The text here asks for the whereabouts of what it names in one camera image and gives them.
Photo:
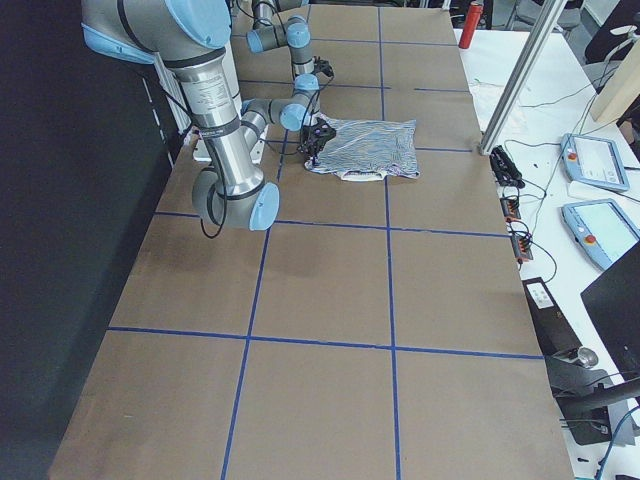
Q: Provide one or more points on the wooden board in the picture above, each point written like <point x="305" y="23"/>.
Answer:
<point x="622" y="89"/>

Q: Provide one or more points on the black computer monitor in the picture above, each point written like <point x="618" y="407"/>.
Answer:
<point x="612" y="303"/>

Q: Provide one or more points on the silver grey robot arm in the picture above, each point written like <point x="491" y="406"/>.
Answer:
<point x="192" y="39"/>
<point x="270" y="31"/>

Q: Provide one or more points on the red cylinder bottle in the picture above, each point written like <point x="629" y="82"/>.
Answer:
<point x="472" y="19"/>

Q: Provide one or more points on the aluminium camera mast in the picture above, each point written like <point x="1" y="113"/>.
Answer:
<point x="542" y="28"/>

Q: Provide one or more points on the blue white striped polo shirt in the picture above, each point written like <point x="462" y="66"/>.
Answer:
<point x="368" y="150"/>

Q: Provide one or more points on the orange black connector strip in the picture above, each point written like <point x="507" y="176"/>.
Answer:
<point x="520" y="234"/>

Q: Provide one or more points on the grey teach pendant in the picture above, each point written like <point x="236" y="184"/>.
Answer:
<point x="602" y="229"/>
<point x="594" y="161"/>

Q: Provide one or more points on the black box with label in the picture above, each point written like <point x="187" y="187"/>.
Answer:
<point x="553" y="331"/>

